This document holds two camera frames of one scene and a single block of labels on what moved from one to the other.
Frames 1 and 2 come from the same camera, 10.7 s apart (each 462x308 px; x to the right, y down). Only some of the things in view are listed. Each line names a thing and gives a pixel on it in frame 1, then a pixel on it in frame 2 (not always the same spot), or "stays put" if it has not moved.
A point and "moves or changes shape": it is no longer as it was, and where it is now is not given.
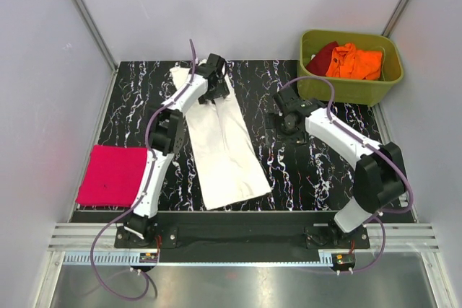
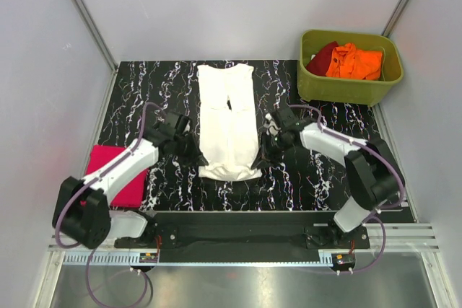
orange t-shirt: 348,62 stays put
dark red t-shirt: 319,64 stays put
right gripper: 297,139 to 261,161
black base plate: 245,236 stays put
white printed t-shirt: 226,166 moves or changes shape
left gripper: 222,92 to 195,156
